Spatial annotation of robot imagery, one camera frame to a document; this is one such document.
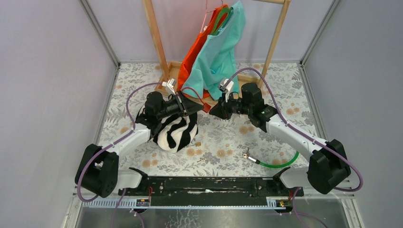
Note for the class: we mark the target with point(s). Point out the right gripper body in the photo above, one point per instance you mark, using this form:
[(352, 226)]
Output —
[(235, 105)]

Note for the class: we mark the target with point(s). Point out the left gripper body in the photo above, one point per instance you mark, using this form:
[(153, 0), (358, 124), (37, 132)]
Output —
[(172, 107)]

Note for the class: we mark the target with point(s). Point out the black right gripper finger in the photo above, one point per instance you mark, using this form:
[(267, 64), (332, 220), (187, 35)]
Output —
[(224, 116), (217, 109)]

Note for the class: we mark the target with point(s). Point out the red cable lock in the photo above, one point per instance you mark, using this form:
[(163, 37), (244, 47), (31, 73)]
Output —
[(206, 106)]

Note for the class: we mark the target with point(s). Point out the brass padlock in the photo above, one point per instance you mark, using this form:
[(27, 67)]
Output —
[(197, 144)]

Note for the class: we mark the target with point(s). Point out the green cable lock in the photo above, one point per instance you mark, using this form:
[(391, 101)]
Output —
[(274, 164)]

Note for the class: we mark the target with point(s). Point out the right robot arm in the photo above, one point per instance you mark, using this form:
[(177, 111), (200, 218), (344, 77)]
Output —
[(326, 160)]

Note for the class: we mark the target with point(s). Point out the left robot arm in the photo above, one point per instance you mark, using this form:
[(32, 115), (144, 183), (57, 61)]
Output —
[(99, 171)]

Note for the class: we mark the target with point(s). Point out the black white striped plush cloth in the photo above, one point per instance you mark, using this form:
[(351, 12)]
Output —
[(171, 133)]

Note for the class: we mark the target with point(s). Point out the wooden clothes rack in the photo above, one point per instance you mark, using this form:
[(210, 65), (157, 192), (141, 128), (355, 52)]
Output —
[(171, 69)]

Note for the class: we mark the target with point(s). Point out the teal shirt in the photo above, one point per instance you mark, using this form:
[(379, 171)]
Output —
[(216, 59)]

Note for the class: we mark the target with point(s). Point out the orange shirt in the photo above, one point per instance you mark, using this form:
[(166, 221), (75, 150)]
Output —
[(189, 60)]

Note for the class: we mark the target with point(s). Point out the green clothes hanger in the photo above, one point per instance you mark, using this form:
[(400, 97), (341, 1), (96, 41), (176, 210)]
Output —
[(221, 19)]

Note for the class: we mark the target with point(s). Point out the pink clothes hanger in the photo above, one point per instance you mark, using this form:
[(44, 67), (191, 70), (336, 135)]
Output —
[(209, 18)]

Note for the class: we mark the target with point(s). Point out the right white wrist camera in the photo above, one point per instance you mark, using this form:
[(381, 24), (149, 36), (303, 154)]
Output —
[(226, 87)]

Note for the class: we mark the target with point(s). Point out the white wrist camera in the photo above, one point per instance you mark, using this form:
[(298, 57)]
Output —
[(169, 86), (226, 87)]

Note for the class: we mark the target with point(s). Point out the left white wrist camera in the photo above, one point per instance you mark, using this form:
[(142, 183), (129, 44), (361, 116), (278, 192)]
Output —
[(169, 86)]

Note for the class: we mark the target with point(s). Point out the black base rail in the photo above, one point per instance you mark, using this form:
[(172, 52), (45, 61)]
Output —
[(166, 186)]

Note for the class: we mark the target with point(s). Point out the white slotted cable duct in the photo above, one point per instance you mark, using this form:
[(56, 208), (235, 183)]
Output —
[(205, 202)]

